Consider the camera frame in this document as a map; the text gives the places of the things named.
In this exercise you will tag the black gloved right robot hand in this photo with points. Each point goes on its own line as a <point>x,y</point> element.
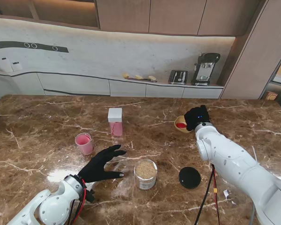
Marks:
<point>197,116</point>

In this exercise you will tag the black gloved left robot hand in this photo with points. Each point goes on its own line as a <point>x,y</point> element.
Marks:
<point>94,167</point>

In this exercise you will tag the red plastic scoop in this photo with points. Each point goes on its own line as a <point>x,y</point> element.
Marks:
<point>181,125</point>

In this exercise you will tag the yellow plastic bowl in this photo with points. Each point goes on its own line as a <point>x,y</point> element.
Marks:
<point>179,120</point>

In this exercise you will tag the pink plastic measuring cup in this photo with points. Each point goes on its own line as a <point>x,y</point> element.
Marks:
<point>84,143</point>

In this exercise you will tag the clear grain jar with label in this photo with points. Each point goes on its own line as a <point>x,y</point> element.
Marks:
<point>145,171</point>

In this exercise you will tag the black round jar lid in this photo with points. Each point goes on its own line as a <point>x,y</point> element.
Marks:
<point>189,177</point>

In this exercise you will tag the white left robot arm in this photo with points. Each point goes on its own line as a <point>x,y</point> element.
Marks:
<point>53,206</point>

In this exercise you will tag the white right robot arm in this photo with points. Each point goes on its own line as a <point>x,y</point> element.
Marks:
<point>229,154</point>

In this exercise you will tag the clear airtight container white lid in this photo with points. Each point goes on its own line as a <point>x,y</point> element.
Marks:
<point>115,122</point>

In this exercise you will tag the black silver toaster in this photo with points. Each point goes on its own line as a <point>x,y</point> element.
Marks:
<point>178,77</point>

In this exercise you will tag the black espresso machine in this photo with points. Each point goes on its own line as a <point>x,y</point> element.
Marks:
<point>206,68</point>

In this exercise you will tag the yellow fruit piece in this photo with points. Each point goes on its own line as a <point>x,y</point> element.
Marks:
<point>125,76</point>
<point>138,77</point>
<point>151,78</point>

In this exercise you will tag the dark serving board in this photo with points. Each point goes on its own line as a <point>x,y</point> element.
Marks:
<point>142,80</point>

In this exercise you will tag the brown tall cabinet panel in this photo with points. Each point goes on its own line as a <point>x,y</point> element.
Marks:
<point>246,65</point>

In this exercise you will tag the orange printed box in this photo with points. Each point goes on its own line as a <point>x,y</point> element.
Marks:
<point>271,96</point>

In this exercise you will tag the white counter with drawers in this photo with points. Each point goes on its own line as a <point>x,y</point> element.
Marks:
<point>84,85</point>

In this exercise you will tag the short white bottle black cap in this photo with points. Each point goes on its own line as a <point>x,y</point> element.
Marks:
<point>17,66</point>

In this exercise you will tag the tall white bottle black cap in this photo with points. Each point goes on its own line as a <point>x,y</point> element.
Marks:
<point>6,65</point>

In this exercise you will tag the brown wooden wall cabinets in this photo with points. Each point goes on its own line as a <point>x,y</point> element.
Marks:
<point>173,16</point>

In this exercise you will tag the black wall panel with rings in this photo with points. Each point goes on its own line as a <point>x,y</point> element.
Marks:
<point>14,45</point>

